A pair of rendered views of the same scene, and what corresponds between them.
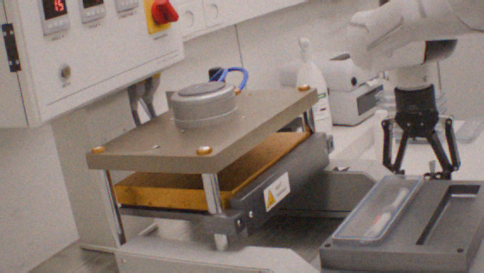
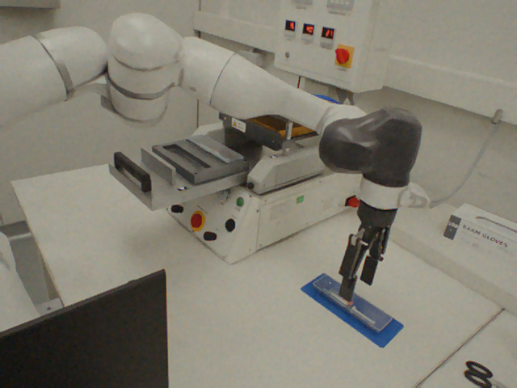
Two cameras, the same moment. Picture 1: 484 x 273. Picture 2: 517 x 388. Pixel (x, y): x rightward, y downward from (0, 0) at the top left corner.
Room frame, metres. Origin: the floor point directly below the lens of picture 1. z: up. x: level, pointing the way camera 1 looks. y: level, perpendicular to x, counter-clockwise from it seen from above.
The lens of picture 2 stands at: (1.10, -1.04, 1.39)
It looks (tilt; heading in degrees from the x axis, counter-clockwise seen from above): 28 degrees down; 104
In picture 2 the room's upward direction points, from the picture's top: 6 degrees clockwise
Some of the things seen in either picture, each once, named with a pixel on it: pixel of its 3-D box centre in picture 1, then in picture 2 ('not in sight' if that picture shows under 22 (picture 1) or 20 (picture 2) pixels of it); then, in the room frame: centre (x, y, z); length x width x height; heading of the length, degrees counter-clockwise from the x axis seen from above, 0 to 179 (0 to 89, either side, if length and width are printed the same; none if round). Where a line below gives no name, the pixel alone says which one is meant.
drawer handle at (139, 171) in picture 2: not in sight; (131, 170); (0.62, -0.34, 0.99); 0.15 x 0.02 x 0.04; 148
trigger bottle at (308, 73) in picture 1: (310, 85); not in sight; (1.81, -0.19, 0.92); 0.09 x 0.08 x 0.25; 179
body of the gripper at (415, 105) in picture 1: (417, 111); (374, 221); (1.16, -0.31, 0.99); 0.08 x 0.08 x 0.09
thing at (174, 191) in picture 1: (217, 149); (277, 113); (0.86, 0.04, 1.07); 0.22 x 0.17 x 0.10; 148
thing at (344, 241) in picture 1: (383, 212); (213, 150); (0.74, -0.14, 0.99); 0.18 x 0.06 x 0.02; 149
